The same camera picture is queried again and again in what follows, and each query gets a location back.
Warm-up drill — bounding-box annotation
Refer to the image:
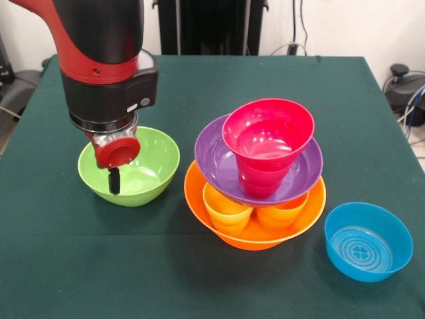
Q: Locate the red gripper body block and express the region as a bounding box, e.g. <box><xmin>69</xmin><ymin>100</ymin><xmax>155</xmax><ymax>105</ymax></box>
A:
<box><xmin>84</xmin><ymin>128</ymin><xmax>142</xmax><ymax>170</ymax></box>

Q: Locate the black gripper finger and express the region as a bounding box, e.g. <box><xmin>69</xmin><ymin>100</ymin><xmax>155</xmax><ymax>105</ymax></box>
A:
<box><xmin>108</xmin><ymin>167</ymin><xmax>121</xmax><ymax>196</ymax></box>

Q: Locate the light green bowl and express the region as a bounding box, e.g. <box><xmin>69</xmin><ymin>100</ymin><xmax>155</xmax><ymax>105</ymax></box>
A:
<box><xmin>77</xmin><ymin>126</ymin><xmax>181</xmax><ymax>207</ymax></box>

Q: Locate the large orange bowl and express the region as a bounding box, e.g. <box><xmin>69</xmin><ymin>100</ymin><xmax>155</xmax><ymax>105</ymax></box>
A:
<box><xmin>183</xmin><ymin>159</ymin><xmax>327</xmax><ymax>251</ymax></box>

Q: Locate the purple bowl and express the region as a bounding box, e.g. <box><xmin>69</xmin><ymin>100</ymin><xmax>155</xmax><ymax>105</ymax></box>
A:
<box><xmin>194</xmin><ymin>114</ymin><xmax>323</xmax><ymax>207</ymax></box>

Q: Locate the yellow cup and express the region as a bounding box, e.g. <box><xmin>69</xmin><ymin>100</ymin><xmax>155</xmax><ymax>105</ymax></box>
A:
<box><xmin>203</xmin><ymin>181</ymin><xmax>256</xmax><ymax>237</ymax></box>

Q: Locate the red-pink cup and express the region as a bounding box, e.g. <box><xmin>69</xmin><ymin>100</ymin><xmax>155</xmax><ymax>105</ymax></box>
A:
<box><xmin>236</xmin><ymin>156</ymin><xmax>296</xmax><ymax>200</ymax></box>

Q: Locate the red-pink bowl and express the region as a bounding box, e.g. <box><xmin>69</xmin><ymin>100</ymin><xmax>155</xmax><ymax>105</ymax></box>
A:
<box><xmin>221</xmin><ymin>98</ymin><xmax>315</xmax><ymax>166</ymax></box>

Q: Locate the orange cup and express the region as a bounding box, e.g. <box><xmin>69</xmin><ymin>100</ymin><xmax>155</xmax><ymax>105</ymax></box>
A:
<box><xmin>255</xmin><ymin>195</ymin><xmax>310</xmax><ymax>236</ymax></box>

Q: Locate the dark green tablecloth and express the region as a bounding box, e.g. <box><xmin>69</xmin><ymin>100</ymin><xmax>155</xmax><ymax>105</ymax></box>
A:
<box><xmin>0</xmin><ymin>53</ymin><xmax>425</xmax><ymax>319</ymax></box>

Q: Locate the black metal stand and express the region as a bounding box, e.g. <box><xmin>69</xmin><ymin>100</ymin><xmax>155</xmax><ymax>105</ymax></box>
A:
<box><xmin>0</xmin><ymin>33</ymin><xmax>16</xmax><ymax>84</ymax></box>

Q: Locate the light blue bowl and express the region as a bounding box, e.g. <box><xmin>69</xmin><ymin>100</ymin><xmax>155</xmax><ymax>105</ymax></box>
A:
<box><xmin>323</xmin><ymin>201</ymin><xmax>414</xmax><ymax>284</ymax></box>

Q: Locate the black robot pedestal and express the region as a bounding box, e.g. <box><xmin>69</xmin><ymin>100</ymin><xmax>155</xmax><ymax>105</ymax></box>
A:
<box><xmin>142</xmin><ymin>0</ymin><xmax>269</xmax><ymax>56</ymax></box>

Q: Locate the tangle of cables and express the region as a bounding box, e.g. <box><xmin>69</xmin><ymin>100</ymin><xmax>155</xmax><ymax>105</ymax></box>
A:
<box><xmin>396</xmin><ymin>84</ymin><xmax>425</xmax><ymax>146</ymax></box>

